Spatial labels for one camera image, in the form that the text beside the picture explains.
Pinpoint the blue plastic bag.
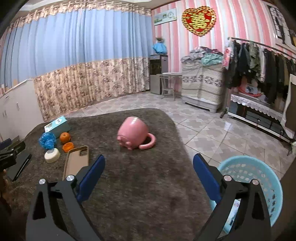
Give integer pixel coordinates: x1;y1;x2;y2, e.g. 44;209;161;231
39;132;57;150

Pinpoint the orange tangerine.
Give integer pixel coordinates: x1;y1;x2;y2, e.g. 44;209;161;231
59;132;71;145

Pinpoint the black notebook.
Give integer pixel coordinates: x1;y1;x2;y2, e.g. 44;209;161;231
6;150;32;182

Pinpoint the tan phone case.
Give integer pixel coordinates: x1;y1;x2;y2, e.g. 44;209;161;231
62;146;89;180

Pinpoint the light blue laundry basket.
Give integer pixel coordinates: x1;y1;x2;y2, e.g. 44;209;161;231
196;156;283;240

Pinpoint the white cabinet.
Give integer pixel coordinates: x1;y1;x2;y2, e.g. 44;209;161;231
0;78;44;140

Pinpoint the light blue cardboard box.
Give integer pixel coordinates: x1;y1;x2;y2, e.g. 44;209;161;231
44;115;71;138

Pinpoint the brown shaggy rug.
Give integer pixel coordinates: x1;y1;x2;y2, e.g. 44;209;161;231
1;108;211;240

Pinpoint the pink pig mug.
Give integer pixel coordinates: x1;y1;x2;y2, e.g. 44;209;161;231
116;116;156;150

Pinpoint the low lace covered bench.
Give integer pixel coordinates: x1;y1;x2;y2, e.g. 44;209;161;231
228;93;292;142

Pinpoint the brown wooden board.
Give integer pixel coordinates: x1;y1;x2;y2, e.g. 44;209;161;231
280;74;296;139

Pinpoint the patterned cloth covered cabinet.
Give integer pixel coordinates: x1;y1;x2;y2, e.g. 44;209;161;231
181;60;224;113

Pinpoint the small metal stool table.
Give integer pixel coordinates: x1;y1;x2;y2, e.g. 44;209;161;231
159;72;182;100

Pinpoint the blue floral curtain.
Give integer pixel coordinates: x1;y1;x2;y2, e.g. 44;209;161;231
1;1;152;120

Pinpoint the clothes rack with garments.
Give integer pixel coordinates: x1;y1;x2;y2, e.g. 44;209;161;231
222;37;295;109

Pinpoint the pile of folded clothes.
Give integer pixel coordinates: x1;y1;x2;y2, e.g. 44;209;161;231
181;46;223;66

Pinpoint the grey water dispenser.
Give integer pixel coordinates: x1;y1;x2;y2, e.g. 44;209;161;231
149;54;168;95

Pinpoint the blue covered plant pot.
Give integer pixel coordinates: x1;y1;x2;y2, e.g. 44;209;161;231
152;38;168;55

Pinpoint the framed wedding photo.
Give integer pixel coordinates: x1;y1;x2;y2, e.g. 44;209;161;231
265;3;295;54

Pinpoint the red gold heart decoration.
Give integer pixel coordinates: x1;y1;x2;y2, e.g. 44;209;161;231
182;6;216;37

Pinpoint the landscape wall picture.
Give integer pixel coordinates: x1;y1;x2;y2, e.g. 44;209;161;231
154;9;177;26

